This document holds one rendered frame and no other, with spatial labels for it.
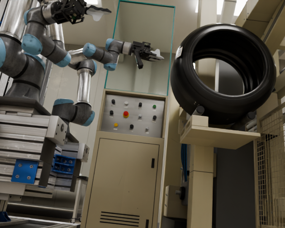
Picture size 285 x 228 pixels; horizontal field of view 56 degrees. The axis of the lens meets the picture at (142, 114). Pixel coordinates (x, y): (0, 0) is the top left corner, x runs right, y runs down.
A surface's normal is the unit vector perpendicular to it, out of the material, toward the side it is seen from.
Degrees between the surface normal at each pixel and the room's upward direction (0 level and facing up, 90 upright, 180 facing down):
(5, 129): 90
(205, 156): 90
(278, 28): 162
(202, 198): 90
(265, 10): 180
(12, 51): 88
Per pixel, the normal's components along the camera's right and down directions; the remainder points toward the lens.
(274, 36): -0.09, 0.80
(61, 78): -0.01, -0.33
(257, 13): -0.11, 0.94
